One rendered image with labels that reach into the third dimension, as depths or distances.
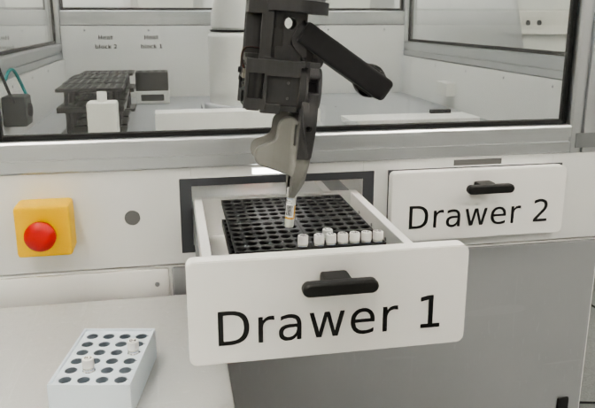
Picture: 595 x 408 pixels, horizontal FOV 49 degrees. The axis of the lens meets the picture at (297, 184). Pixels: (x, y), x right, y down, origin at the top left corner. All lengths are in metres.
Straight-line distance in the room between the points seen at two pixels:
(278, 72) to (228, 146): 0.29
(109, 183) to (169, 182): 0.08
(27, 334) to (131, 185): 0.24
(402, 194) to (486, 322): 0.29
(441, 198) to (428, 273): 0.35
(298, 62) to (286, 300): 0.24
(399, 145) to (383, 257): 0.37
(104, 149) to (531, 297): 0.73
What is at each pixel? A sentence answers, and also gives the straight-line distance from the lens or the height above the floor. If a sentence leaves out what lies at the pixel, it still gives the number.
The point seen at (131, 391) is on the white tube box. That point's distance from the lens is 0.72.
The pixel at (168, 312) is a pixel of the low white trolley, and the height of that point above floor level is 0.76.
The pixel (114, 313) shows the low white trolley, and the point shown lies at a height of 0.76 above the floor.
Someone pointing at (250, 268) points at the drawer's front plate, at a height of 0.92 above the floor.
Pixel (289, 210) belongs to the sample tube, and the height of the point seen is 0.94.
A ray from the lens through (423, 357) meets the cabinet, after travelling 1.15.
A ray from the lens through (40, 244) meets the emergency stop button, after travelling 0.93.
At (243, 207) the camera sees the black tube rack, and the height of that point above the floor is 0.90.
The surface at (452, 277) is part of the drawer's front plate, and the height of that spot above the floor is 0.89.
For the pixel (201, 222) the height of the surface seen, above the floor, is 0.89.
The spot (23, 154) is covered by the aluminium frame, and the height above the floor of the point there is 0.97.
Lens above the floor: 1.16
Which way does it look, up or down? 14 degrees down
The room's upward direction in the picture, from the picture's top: straight up
